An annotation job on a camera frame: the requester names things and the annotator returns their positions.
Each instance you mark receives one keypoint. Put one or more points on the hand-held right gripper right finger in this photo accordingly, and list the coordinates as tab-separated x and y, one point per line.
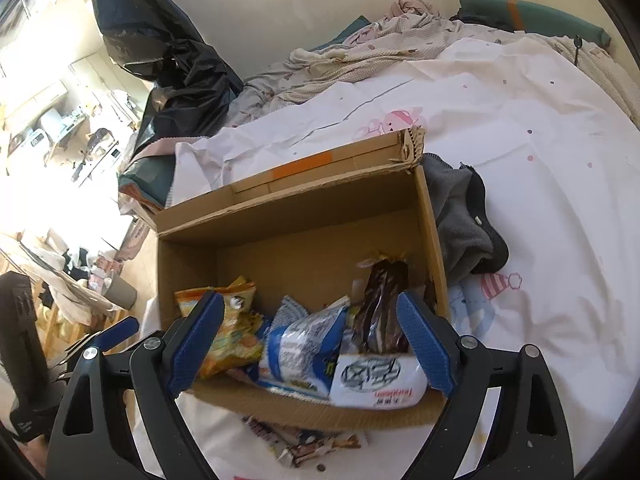
425	345

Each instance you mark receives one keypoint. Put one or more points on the white hanging garment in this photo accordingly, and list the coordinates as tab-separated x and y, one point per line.
65	280

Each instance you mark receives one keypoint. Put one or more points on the yellow snack packet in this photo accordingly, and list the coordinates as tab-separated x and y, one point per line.
240	330

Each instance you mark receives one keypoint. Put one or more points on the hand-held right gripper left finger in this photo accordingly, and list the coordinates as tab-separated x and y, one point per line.
195	345

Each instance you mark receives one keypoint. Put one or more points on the white printed bed sheet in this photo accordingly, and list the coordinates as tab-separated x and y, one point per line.
550	210

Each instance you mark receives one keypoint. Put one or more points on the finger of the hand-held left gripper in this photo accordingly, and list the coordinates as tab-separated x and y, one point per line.
120	329

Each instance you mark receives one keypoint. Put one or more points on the black plastic bag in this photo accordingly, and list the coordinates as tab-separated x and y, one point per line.
190	75

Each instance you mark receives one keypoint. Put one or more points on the grey trash bin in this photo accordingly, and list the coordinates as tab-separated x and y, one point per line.
122	292

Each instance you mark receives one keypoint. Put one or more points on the dark grey cloth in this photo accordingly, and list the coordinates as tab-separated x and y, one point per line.
465	220

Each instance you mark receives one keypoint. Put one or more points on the small brown candy packet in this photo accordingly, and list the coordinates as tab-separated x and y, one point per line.
320	445

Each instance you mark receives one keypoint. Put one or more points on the teal and orange folded quilt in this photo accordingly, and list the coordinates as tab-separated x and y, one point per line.
145	180

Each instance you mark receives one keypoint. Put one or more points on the blue and white snack packet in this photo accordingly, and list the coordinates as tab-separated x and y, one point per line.
300	355

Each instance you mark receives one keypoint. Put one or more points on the crumpled beige blanket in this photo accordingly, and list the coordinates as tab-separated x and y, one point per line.
350	65

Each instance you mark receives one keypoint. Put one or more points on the beige textured blanket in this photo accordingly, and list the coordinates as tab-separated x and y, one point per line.
600	75

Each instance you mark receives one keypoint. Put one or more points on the brown cardboard box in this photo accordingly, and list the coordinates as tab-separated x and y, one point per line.
310	255

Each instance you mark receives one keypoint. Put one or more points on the brown snack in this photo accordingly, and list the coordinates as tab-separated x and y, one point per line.
380	300

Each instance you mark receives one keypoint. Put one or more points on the teal pillow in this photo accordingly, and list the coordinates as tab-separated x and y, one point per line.
350	30

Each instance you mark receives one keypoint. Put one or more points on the green pillow with orange stripe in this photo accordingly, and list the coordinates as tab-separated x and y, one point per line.
550	15

